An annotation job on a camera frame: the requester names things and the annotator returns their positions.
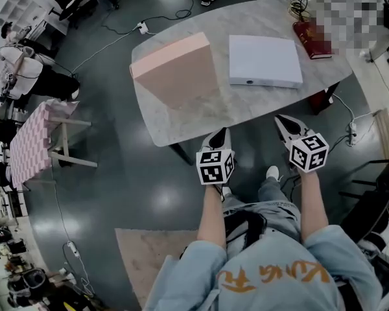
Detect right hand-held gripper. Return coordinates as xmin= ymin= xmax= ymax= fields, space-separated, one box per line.
xmin=274 ymin=115 xmax=331 ymax=176

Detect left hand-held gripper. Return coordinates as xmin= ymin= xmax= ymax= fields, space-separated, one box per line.
xmin=196 ymin=127 xmax=237 ymax=187

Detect pink box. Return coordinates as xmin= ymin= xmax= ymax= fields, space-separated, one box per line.
xmin=129 ymin=32 xmax=221 ymax=111

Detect white box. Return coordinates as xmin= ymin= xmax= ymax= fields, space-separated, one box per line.
xmin=228 ymin=34 xmax=304 ymax=89

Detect person's left forearm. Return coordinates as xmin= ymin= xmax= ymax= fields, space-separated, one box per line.
xmin=196 ymin=183 xmax=230 ymax=249

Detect person's right forearm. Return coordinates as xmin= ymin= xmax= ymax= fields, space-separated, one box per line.
xmin=296 ymin=170 xmax=331 ymax=242

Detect dark table leg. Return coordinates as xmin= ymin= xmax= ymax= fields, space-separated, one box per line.
xmin=307 ymin=87 xmax=334 ymax=115
xmin=170 ymin=143 xmax=195 ymax=167

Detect person's light denim jeans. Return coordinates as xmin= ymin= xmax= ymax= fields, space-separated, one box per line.
xmin=222 ymin=175 xmax=301 ymax=239

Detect red hardcover book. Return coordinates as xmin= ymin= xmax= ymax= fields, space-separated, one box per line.
xmin=292 ymin=20 xmax=333 ymax=60

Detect light wooden plank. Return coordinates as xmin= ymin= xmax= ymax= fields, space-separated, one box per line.
xmin=375 ymin=108 xmax=389 ymax=160

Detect person's light blue shirt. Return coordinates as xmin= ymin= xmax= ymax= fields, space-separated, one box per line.
xmin=142 ymin=224 xmax=383 ymax=311

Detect beige floor mat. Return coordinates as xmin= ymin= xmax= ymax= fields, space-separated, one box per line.
xmin=114 ymin=227 xmax=198 ymax=309

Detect pink checkered table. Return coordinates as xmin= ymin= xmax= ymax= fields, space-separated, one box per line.
xmin=8 ymin=98 xmax=99 ymax=190

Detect white cubby bookshelf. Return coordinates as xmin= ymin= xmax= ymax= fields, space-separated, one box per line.
xmin=0 ymin=0 xmax=49 ymax=37

